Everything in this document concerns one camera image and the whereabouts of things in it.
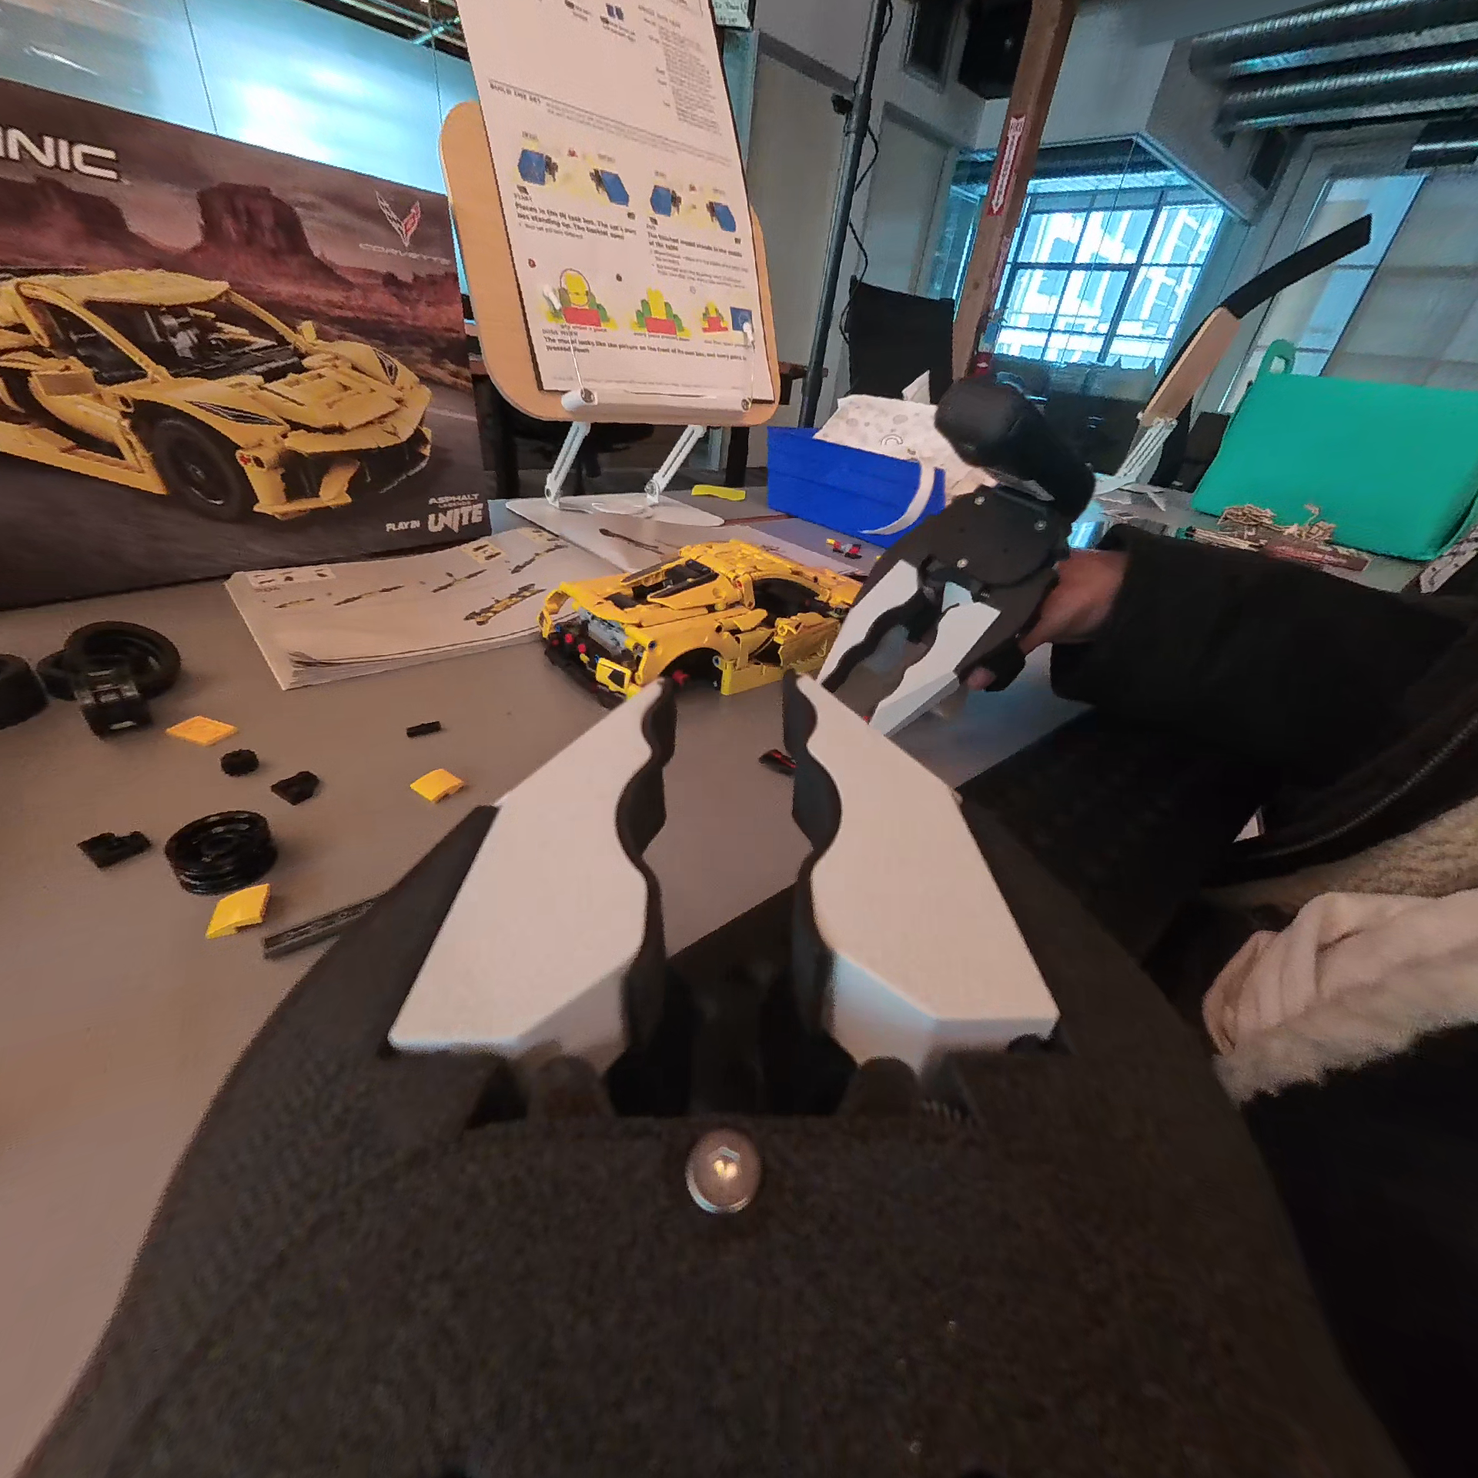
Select green plastic bin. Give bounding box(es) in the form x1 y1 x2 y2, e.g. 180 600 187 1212
1193 340 1478 564

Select large black toy tyre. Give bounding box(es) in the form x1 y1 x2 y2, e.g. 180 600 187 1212
63 621 184 701

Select printed instruction sheet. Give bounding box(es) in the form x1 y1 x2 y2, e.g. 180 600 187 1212
457 0 779 403

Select black metal pole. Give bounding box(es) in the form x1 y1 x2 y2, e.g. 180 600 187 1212
797 0 896 428

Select wooden post red label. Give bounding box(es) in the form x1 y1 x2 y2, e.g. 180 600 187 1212
953 0 1078 377

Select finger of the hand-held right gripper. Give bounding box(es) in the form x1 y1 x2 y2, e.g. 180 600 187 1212
865 580 1006 738
816 566 927 719

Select long dark axle rod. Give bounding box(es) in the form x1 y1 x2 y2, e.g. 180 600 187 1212
263 893 391 961

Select toy car box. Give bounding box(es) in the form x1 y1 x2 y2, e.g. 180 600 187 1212
0 78 493 611

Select yellow brick toy car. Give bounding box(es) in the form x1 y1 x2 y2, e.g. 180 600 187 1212
539 538 865 705

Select black brick connector block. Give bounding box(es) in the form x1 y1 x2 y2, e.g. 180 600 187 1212
76 676 154 740

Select black chair back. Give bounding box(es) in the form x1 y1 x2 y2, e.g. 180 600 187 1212
847 276 960 403

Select brown toy model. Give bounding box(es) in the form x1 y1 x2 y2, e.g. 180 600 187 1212
1189 502 1372 573

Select white patterned paper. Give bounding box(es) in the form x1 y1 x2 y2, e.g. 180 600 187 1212
814 371 942 465

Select person's black fleece-lined jacket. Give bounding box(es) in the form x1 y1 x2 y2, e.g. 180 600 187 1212
959 646 1478 1478

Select person's right hand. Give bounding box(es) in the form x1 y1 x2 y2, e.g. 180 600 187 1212
968 547 1131 694

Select black toy wheel rim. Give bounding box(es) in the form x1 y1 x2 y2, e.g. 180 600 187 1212
165 811 281 897

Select open instruction booklet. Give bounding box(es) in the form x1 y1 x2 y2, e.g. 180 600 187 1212
226 513 885 690

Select paned window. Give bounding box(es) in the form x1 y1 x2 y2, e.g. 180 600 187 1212
991 190 1228 371

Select black topped wooden stand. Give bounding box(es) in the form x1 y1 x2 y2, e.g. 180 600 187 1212
1098 212 1376 509

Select blue plastic bin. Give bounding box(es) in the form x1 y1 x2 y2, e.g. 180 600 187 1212
766 425 951 551

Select wooden document stand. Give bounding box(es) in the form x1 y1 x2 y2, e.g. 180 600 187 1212
440 100 783 555

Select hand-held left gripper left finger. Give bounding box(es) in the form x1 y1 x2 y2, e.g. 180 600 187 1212
391 679 680 1082

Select white curled paper strip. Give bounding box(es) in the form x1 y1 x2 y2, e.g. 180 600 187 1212
860 461 949 540

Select grey desk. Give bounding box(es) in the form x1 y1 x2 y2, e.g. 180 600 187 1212
0 491 1092 1469

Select person's right forearm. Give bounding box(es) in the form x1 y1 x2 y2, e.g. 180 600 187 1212
1048 525 1478 833

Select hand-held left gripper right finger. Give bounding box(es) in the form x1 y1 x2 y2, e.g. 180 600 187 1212
783 672 1063 1071

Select metal ventilation ducts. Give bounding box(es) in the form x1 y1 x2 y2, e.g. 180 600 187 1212
1189 0 1478 144

